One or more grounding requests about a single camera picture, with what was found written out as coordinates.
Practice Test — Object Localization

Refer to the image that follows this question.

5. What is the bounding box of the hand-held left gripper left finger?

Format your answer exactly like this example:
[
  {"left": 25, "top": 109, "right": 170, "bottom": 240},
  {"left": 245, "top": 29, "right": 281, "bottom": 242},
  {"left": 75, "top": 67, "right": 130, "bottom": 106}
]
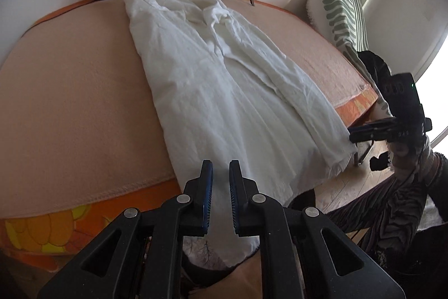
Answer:
[{"left": 37, "top": 160, "right": 214, "bottom": 299}]

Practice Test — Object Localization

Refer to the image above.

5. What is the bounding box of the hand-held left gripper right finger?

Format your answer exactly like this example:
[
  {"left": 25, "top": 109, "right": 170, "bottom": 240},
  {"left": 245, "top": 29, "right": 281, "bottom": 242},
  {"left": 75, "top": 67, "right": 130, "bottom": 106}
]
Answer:
[{"left": 228, "top": 160, "right": 410, "bottom": 299}]

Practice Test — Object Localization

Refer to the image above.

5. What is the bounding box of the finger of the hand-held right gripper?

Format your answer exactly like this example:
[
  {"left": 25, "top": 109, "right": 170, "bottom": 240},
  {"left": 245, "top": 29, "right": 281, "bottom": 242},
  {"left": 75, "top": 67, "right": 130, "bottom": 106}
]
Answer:
[{"left": 348, "top": 120, "right": 400, "bottom": 144}]

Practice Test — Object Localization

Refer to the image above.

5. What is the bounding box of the white long-sleeved shirt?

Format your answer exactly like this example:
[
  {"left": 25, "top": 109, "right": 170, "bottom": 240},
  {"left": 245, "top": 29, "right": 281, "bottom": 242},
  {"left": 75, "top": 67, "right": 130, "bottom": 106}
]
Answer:
[{"left": 123, "top": 0, "right": 358, "bottom": 266}]

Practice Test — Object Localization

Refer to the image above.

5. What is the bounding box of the person's right forearm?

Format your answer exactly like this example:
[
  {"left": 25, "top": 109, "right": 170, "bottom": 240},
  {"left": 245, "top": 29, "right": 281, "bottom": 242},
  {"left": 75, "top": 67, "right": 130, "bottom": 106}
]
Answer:
[{"left": 325, "top": 138, "right": 448, "bottom": 252}]

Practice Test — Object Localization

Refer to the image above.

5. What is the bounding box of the dark clothes pile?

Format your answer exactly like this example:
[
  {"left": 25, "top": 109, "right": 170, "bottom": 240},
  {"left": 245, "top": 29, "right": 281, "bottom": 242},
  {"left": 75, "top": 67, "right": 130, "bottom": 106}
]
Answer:
[{"left": 356, "top": 50, "right": 392, "bottom": 101}]

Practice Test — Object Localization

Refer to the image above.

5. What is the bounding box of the person's right hand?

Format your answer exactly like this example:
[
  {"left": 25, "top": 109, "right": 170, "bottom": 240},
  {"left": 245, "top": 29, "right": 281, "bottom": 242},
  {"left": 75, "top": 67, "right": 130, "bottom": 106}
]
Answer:
[{"left": 387, "top": 141, "right": 421, "bottom": 168}]

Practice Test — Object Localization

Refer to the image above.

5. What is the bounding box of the green striped white pillow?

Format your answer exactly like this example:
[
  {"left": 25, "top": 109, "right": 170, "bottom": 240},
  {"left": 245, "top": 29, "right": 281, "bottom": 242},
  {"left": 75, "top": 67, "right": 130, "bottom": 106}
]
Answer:
[{"left": 305, "top": 0, "right": 395, "bottom": 117}]

